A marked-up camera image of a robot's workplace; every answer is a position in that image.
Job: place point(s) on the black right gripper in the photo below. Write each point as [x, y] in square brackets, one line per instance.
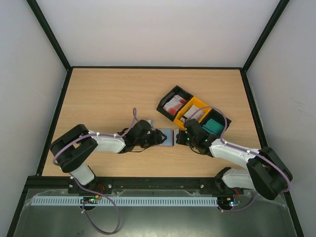
[181, 137]

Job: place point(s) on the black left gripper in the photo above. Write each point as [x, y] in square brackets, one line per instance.
[158, 140]

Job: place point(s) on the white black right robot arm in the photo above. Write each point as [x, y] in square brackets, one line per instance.
[263, 171]

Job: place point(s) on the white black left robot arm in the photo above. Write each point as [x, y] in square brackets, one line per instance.
[71, 150]

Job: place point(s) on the teal cards stack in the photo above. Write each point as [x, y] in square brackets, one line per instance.
[213, 127]

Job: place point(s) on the yellow card bin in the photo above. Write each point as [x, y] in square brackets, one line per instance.
[193, 101]

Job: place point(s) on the black bin with teal cards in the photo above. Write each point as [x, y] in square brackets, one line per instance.
[214, 115]

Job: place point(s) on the black card bin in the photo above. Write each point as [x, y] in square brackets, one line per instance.
[175, 91]

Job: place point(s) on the red white cards stack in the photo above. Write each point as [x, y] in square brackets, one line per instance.
[174, 105]

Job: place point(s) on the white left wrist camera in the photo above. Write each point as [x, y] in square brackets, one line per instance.
[151, 122]

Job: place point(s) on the white slotted cable duct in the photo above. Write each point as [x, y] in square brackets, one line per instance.
[125, 201]

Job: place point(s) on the black mounting rail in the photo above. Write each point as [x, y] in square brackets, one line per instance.
[107, 185]

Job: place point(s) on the black enclosure frame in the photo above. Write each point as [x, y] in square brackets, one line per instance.
[125, 54]

